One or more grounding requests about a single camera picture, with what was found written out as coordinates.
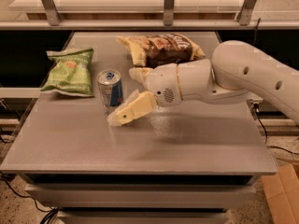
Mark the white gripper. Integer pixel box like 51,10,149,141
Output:
107,63,182,127

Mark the Red Bull can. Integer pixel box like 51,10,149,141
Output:
96,69,123,116

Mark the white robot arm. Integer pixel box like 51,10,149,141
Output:
107,40,299,126

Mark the yellow brown snack bag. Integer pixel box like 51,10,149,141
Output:
116,34,206,68

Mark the green chip bag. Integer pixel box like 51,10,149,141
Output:
41,48,93,97

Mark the grey table cabinet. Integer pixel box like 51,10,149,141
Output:
0,31,278,224

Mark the cardboard box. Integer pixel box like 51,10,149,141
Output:
262,163,299,224

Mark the black cable right side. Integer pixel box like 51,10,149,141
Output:
242,17,299,157

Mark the black cable left floor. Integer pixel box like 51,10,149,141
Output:
0,171,60,224

